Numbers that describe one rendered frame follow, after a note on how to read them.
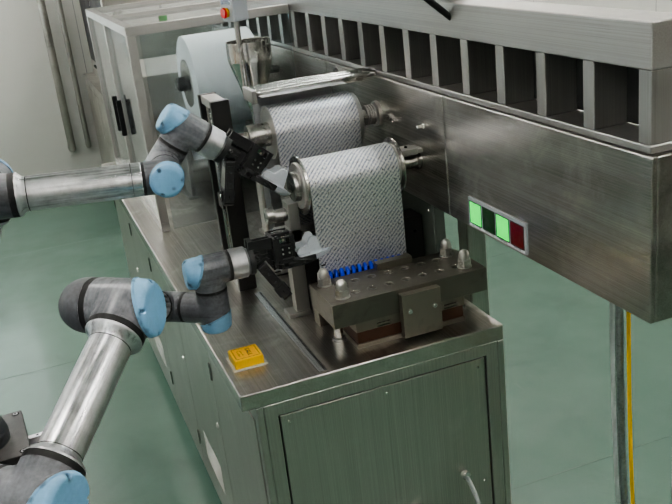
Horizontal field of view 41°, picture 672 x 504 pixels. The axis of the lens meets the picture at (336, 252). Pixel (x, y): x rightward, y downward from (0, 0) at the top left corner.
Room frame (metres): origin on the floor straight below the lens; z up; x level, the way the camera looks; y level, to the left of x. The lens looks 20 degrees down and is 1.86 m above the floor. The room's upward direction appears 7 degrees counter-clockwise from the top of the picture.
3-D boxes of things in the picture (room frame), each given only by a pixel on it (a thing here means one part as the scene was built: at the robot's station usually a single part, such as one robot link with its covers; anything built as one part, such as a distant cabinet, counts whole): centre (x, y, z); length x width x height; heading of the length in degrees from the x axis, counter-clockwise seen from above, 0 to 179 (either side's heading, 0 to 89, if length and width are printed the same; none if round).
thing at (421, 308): (1.95, -0.18, 0.97); 0.10 x 0.03 x 0.11; 108
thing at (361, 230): (2.13, -0.07, 1.11); 0.23 x 0.01 x 0.18; 108
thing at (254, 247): (2.06, 0.16, 1.12); 0.12 x 0.08 x 0.09; 108
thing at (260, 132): (2.38, 0.17, 1.34); 0.06 x 0.06 x 0.06; 18
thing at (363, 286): (2.03, -0.14, 1.00); 0.40 x 0.16 x 0.06; 108
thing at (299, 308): (2.17, 0.12, 1.05); 0.06 x 0.05 x 0.31; 108
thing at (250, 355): (1.93, 0.24, 0.91); 0.07 x 0.07 x 0.02; 18
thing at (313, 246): (2.08, 0.05, 1.11); 0.09 x 0.03 x 0.06; 107
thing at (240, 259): (2.04, 0.23, 1.11); 0.08 x 0.05 x 0.08; 18
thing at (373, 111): (2.48, -0.13, 1.34); 0.07 x 0.07 x 0.07; 18
